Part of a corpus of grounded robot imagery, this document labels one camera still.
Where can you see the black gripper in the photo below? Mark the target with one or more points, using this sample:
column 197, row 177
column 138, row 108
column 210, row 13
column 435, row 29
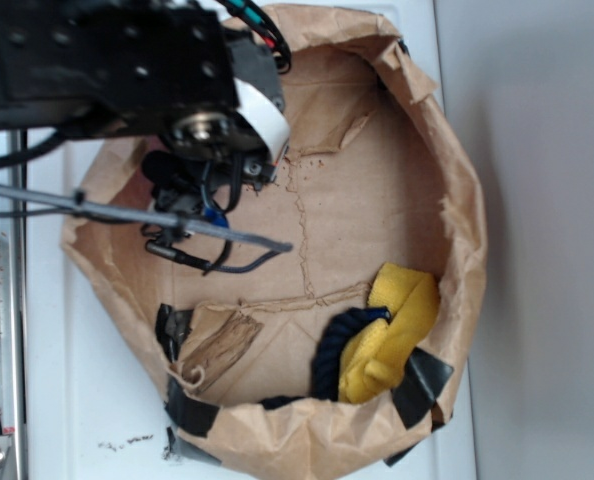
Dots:
column 212, row 155

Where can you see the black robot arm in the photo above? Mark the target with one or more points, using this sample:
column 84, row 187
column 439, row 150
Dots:
column 83, row 70

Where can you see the brown paper bag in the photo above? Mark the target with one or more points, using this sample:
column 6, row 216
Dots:
column 374, row 174

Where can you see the driftwood piece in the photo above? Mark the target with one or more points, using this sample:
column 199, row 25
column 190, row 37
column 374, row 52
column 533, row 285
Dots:
column 215, row 355

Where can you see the yellow cloth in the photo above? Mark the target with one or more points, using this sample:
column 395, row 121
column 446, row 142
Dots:
column 373, row 361

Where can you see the white tray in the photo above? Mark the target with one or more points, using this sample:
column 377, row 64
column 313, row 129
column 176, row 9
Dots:
column 92, row 411

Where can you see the metal rail frame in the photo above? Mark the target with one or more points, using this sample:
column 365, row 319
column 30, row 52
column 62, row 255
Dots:
column 13, row 432

